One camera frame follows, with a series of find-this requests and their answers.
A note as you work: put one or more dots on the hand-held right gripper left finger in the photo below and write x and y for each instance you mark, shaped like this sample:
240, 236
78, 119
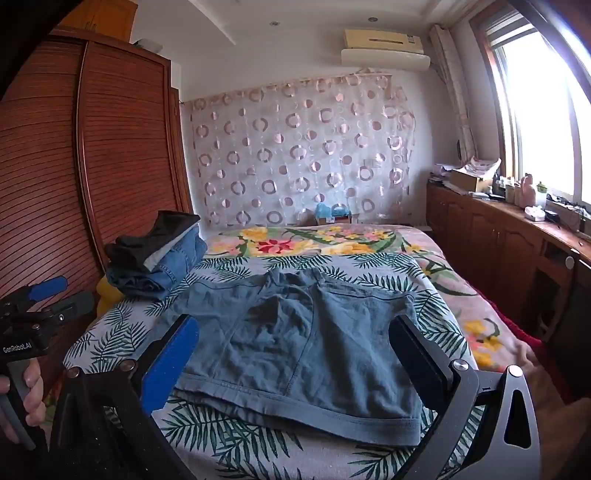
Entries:
171, 364

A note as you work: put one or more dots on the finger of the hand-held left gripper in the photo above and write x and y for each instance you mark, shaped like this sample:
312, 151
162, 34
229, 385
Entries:
74, 302
48, 287

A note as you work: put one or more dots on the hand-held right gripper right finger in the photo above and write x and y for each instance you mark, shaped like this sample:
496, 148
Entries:
406, 350

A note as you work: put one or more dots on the blue-grey pants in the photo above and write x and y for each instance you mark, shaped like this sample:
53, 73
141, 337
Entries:
277, 332

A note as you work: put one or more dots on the person's left hand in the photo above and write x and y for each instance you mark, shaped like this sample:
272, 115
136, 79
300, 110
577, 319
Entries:
34, 383

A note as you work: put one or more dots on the yellow plush toy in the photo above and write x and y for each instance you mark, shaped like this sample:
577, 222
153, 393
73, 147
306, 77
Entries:
106, 300

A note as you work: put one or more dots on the black folded garment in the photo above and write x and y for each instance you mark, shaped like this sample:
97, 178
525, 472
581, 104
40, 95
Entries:
138, 247

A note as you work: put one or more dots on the grey folded garment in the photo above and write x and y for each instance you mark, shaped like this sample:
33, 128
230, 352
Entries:
159, 259

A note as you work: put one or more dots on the stack of folded clothes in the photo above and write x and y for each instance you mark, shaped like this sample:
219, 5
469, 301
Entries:
182, 263

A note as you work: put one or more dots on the red cloth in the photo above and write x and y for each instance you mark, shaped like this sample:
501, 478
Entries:
512, 330

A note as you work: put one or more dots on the wooden side cabinet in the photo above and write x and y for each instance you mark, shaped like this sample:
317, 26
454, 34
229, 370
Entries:
485, 230

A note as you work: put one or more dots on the labelled cardboard box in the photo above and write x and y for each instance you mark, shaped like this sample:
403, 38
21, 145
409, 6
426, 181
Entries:
339, 220

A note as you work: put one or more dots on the bed with leaf-print sheet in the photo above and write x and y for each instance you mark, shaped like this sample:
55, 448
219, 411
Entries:
286, 242

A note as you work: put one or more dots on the wooden slatted wardrobe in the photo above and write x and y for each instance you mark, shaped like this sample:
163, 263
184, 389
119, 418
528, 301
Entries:
115, 138

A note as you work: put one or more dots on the dark chair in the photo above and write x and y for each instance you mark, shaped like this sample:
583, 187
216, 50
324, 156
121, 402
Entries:
572, 323

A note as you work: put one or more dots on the open cardboard box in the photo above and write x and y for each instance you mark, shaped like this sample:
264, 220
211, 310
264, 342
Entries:
466, 180

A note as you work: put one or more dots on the white tissue pack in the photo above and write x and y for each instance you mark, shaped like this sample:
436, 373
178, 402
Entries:
533, 213

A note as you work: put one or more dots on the floral cloth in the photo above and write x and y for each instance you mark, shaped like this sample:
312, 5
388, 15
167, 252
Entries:
482, 165

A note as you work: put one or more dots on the small green container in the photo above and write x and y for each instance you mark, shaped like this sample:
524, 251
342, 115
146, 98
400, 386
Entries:
541, 188

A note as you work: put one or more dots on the sheer circle-pattern curtain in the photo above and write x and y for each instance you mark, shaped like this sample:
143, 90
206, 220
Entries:
300, 152

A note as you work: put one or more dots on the white box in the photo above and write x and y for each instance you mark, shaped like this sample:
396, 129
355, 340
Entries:
146, 44

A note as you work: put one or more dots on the wooden framed window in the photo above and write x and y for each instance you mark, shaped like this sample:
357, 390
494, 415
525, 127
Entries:
540, 115

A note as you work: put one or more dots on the wooden overhead cabinet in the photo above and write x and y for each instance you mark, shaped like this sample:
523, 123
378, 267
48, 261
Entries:
101, 18

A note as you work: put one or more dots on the beige window curtain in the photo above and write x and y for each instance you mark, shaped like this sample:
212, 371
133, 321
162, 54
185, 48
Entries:
450, 78

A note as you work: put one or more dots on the wall air conditioner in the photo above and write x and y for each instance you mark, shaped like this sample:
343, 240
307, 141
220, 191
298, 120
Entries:
383, 55

